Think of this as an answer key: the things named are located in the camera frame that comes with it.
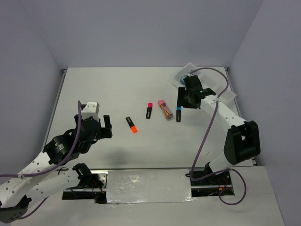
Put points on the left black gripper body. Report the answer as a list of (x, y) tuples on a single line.
[(103, 133)]

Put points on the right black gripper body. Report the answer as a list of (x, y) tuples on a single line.
[(186, 101)]

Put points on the blue slime jar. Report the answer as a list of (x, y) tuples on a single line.
[(194, 70), (182, 78)]

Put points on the blue highlighter marker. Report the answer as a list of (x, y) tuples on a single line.
[(178, 114)]

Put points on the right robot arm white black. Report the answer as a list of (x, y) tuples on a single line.
[(242, 137)]

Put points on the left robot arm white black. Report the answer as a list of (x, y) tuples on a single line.
[(30, 185)]

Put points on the white three-compartment tray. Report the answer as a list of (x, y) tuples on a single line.
[(209, 79)]

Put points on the pink-capped tube of pens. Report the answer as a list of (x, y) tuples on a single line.
[(165, 109)]

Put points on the orange highlighter marker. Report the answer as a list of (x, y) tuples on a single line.
[(131, 125)]

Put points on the pink highlighter marker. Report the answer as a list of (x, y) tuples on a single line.
[(149, 110)]

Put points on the silver foil sheet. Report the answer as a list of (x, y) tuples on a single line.
[(148, 186)]

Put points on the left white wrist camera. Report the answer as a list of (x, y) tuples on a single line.
[(90, 109)]

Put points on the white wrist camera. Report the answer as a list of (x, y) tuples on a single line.
[(90, 109), (193, 74)]

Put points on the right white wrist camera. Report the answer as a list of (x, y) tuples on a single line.
[(193, 74)]

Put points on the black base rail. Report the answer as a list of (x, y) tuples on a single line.
[(96, 191)]

